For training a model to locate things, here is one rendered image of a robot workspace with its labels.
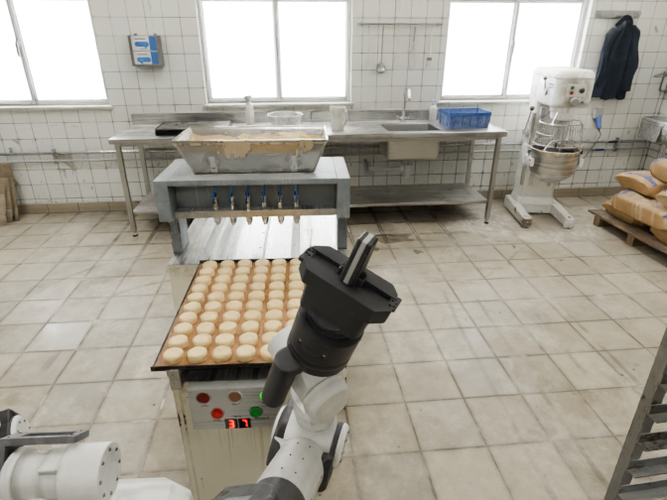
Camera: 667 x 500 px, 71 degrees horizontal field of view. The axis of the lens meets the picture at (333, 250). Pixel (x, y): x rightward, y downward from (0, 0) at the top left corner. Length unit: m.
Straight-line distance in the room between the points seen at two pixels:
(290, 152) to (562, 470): 1.72
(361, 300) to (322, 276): 0.05
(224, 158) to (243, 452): 1.01
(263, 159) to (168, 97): 3.18
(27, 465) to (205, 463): 0.89
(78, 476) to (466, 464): 1.81
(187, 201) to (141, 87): 3.12
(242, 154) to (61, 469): 1.33
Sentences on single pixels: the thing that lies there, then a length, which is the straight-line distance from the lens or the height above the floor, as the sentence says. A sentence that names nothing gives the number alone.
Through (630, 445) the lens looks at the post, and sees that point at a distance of 1.44.
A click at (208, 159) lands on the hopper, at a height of 1.24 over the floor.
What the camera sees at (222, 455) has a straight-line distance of 1.49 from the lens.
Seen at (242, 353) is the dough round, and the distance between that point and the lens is 1.24.
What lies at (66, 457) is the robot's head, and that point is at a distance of 0.65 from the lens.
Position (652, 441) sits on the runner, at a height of 0.77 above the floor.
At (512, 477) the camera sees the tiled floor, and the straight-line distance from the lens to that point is 2.26.
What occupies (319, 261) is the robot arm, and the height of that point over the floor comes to 1.42.
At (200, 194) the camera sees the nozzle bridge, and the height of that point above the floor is 1.10.
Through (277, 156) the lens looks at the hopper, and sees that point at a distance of 1.77.
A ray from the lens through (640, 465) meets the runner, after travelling 1.49.
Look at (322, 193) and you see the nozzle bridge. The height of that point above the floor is 1.09.
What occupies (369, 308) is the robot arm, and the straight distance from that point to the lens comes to 0.51.
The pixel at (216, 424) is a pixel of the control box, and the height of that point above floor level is 0.72.
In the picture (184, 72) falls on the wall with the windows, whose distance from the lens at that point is 4.83.
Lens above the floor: 1.66
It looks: 25 degrees down
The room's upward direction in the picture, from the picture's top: straight up
